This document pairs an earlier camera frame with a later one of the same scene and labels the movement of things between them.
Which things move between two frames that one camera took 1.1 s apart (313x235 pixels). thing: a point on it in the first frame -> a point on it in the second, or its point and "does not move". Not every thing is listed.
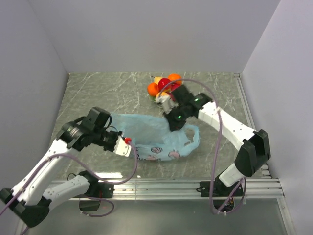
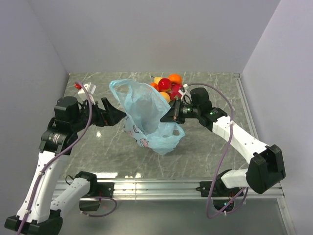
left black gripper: [117, 133] -> [115, 115]
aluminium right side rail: [265, 171] does not move
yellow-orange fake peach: [163, 95] does not move
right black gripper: [174, 125] does not move
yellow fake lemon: [157, 79] does not move
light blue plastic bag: [151, 137] -> [144, 106]
